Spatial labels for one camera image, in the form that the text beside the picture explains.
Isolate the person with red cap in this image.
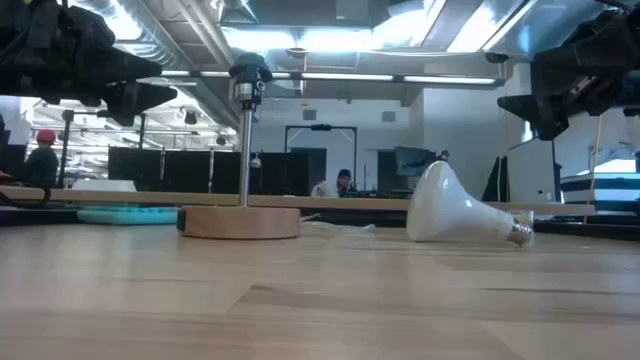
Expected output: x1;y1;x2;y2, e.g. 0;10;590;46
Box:
23;128;60;189

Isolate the white rectangular desk plate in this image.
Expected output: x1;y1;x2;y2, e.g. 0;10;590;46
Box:
72;179;137;193

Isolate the white cable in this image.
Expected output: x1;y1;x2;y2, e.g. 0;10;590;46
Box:
299;212;377;234

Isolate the light wooden desk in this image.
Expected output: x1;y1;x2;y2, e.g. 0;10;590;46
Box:
0;185;596;217

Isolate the teal calculator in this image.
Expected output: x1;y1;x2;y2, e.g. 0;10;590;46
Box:
77;206;180;226

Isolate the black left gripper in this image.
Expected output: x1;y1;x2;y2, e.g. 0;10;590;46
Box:
0;0;179;128

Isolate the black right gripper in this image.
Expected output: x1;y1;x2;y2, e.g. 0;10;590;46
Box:
497;7;640;143

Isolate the whiteboard with black frame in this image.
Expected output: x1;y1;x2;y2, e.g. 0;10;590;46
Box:
507;137;557;204

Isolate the thick black cable loop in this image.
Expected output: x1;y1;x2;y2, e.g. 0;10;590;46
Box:
0;172;52;209

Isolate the person with black cap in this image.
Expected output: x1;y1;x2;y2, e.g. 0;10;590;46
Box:
310;168;354;198

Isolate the black aluminium table frame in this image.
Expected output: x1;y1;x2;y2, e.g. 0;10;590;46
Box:
0;206;640;241

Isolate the dark computer monitor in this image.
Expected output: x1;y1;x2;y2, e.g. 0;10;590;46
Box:
394;146;438;178

